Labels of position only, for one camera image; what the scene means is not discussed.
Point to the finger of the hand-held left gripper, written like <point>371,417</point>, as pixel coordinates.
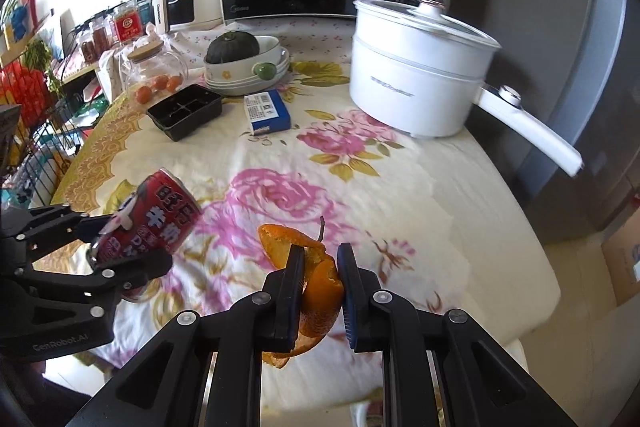
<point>60,222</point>
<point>125,272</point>

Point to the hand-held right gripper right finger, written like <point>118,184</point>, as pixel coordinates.
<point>346,297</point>

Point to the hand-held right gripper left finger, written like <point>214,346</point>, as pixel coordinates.
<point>296,292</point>

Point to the orange peel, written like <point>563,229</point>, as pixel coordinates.
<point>320,292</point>

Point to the red drink can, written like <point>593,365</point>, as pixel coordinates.
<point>160,212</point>

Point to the red packets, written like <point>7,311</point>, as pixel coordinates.
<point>22,92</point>

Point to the small red tomato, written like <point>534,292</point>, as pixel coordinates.
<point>160,84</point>
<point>175,84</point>
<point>143,95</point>

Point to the white plastic bag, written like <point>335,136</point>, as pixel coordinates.
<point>110,74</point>

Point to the green plant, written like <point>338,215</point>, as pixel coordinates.
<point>42,62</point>

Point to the black plastic tray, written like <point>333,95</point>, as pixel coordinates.
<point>182,112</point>

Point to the spice jar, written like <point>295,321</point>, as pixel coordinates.
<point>87,47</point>
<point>100,37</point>

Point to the glass jar with wooden lid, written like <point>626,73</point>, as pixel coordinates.
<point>150,64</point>

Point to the blue cardboard box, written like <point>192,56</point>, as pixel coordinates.
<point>267,112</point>

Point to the red label jar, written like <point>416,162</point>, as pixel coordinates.
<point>127,27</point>

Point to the green lime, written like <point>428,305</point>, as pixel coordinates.
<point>264,72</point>

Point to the teal jar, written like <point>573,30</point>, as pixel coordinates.
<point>146,12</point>

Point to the white electric cooking pot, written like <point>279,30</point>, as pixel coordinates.
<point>410,77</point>

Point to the white floral bowl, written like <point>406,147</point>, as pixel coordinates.
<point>235,69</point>

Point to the dark green pumpkin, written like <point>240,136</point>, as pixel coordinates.
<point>232,49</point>

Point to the large cardboard box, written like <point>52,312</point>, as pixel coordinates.
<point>625,267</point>

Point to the grey refrigerator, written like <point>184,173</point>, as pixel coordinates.
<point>590,107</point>

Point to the blue wall decoration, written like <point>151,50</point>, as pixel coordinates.
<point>17,19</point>

